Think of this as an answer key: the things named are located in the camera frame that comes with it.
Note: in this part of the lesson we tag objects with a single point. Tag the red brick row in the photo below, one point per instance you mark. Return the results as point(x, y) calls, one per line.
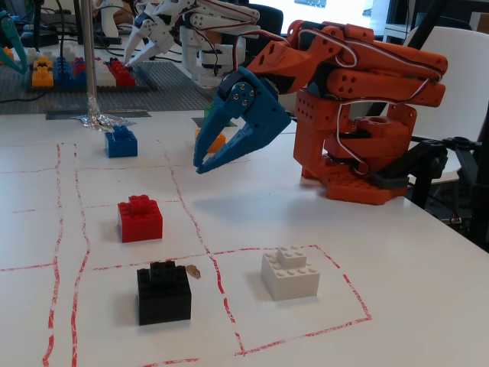
point(124, 74)

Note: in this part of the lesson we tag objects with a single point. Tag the yellow brick stack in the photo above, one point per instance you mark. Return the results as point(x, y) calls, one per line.
point(42, 74)

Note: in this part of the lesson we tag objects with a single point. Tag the white chair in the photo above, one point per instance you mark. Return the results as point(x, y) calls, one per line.
point(458, 76)

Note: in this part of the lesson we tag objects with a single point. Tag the grey lego baseplate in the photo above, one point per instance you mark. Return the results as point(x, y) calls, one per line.
point(164, 91)

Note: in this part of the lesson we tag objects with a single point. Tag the small brown crumb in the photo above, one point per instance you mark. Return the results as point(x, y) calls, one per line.
point(194, 272)

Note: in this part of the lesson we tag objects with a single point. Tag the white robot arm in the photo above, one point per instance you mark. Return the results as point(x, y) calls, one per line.
point(196, 57)

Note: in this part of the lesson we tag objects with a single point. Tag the black diagonal pole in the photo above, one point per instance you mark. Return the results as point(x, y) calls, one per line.
point(431, 25)

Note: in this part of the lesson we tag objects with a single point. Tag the blue brick stack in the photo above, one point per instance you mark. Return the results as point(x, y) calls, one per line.
point(68, 74)

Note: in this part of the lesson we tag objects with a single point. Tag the black table clamp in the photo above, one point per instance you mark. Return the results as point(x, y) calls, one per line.
point(405, 166)
point(464, 160)

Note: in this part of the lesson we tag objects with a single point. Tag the blue lego block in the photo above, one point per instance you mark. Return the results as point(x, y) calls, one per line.
point(121, 143)

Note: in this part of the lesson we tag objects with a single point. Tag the black lego block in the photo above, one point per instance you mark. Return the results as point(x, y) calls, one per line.
point(164, 298)

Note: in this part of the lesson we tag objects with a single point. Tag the white brick row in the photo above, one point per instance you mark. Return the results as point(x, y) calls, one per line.
point(103, 74)

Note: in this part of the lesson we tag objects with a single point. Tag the white lego block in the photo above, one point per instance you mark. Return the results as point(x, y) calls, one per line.
point(290, 275)

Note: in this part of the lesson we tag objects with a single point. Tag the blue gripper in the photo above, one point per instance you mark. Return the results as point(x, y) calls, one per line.
point(263, 111)

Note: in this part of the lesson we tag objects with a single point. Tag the crumpled aluminium foil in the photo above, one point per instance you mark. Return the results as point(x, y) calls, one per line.
point(101, 121)

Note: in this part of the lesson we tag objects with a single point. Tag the metal pole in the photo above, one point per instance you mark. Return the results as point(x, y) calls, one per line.
point(88, 49)

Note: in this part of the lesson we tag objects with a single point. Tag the black stand post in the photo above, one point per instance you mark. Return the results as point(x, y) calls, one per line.
point(38, 23)

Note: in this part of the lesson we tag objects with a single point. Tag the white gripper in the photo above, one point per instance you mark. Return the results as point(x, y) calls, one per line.
point(150, 37)

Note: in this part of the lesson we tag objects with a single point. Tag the green lego block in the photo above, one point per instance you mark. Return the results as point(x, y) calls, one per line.
point(208, 111)

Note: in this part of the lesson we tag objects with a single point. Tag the yellow lego block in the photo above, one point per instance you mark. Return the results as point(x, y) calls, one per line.
point(217, 142)

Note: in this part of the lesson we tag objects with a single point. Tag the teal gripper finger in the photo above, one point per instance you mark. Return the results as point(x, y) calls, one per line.
point(13, 38)

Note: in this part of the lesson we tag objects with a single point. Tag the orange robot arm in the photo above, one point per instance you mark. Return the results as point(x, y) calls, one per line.
point(382, 49)

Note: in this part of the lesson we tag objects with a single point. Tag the red lego block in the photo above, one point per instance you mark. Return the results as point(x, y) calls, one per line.
point(139, 221)

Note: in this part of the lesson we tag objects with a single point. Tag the grey tape square marker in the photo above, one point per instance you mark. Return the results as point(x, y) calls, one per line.
point(198, 122)

